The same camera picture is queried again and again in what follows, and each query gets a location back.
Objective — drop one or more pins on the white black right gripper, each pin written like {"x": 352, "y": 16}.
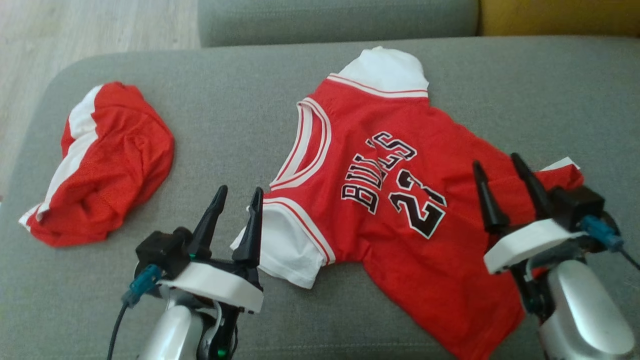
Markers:
{"x": 525, "y": 242}

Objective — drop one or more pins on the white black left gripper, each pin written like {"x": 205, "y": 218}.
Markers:
{"x": 220, "y": 290}

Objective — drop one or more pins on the red shorts with white stripe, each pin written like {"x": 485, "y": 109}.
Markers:
{"x": 115, "y": 170}

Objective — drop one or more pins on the red Bulls basketball jersey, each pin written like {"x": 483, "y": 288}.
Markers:
{"x": 370, "y": 235}

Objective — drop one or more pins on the grey sofa seat cushion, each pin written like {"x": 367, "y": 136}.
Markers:
{"x": 225, "y": 110}

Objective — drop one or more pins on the yellow cushion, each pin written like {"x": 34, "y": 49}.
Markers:
{"x": 560, "y": 15}

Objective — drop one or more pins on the grey sofa back cushion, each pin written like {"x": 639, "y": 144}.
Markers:
{"x": 340, "y": 20}

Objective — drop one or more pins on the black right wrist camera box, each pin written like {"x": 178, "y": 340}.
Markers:
{"x": 577, "y": 207}

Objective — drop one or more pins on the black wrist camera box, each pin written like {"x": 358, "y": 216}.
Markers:
{"x": 162, "y": 252}
{"x": 577, "y": 207}

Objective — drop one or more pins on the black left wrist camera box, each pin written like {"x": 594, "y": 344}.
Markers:
{"x": 162, "y": 252}

